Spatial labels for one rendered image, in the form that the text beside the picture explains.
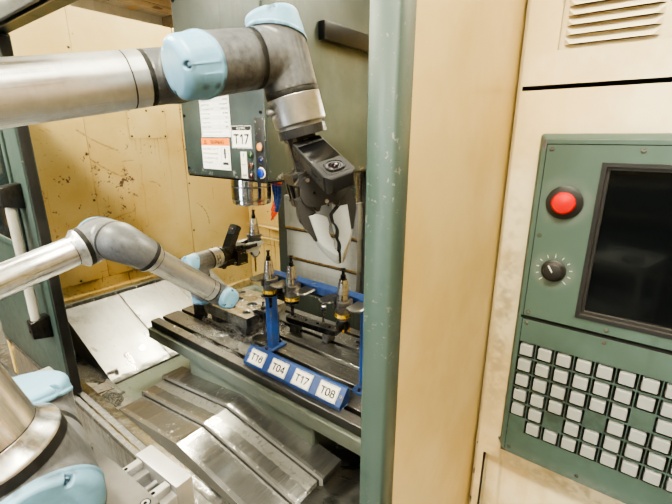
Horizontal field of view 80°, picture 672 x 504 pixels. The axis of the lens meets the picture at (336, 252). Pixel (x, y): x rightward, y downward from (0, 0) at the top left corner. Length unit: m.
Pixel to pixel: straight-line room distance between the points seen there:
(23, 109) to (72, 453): 0.39
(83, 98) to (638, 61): 0.82
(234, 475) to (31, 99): 1.15
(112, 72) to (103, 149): 1.87
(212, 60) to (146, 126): 2.07
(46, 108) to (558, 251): 0.82
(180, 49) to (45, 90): 0.17
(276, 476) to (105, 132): 1.87
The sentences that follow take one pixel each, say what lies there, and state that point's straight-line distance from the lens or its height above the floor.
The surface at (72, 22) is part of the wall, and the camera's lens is 2.51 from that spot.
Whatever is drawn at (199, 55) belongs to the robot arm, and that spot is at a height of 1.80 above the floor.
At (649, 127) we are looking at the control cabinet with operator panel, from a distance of 0.86.
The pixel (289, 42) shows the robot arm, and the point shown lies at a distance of 0.59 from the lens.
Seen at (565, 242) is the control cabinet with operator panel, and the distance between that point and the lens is 0.85.
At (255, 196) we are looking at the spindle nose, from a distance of 1.61.
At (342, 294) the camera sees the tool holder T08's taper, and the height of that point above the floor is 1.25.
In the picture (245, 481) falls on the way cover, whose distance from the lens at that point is 1.42.
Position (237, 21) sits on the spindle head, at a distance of 1.41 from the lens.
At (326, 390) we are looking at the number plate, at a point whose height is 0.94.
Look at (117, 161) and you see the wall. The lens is 2.51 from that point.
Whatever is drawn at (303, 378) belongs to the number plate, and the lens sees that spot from 1.40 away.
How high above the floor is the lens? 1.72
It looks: 16 degrees down
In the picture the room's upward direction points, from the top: straight up
